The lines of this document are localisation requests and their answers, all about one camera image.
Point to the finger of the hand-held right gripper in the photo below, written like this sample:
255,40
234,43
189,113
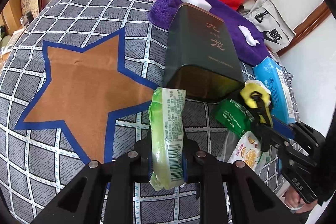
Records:
267,138
281,126

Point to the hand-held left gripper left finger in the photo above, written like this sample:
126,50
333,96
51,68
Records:
150,162

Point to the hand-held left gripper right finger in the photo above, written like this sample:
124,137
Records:
185,164

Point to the orange fruit print packet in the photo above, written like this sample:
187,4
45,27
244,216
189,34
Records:
246,150

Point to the green tissue pack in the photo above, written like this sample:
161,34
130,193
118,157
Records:
168,129

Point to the green snack packet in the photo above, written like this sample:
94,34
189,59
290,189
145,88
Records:
231,116

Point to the yellow and black sock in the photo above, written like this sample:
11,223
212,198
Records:
249,90

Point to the person's right hand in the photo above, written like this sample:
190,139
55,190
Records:
292,201

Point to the blue wet wipes pack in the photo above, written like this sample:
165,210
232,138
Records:
273,82

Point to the grey sports bag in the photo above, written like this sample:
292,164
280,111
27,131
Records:
273,19

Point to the dark green tin box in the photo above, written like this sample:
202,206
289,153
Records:
199,50

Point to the star print checked blanket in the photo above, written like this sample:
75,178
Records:
78,77

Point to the purple towel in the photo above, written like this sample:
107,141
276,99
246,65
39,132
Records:
236,22

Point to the brown framed poster board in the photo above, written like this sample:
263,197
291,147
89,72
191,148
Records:
32,1

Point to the brown cardboard box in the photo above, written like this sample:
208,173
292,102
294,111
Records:
13,12

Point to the wooden wall trim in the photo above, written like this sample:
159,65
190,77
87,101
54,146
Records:
315,22

